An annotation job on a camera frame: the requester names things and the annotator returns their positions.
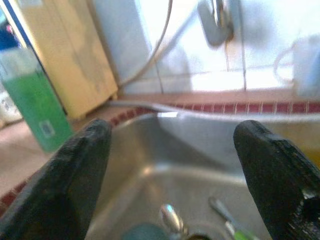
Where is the dark teal cup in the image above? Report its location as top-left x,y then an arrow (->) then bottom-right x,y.
121,223 -> 171,240

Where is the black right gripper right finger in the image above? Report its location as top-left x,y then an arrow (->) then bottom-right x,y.
233,119 -> 320,240

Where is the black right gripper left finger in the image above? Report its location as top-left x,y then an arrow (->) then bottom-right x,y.
0,118 -> 113,240

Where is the stainless steel sink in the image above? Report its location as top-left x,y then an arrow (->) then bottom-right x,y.
84,112 -> 320,240

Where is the steel spoon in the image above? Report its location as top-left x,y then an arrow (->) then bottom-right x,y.
159,203 -> 188,236

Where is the white water hose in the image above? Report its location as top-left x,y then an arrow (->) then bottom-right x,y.
117,0 -> 201,88

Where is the green dish soap bottle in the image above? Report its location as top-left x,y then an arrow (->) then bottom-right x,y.
0,48 -> 75,153

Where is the white green dish brush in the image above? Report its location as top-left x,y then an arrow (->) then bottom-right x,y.
208,196 -> 261,240

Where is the grey steel pipe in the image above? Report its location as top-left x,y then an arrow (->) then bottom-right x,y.
197,0 -> 236,47

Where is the clear brush holder cup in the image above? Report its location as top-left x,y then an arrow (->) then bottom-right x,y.
273,34 -> 320,97

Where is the wooden cutting board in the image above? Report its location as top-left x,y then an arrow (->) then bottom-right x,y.
14,0 -> 119,120

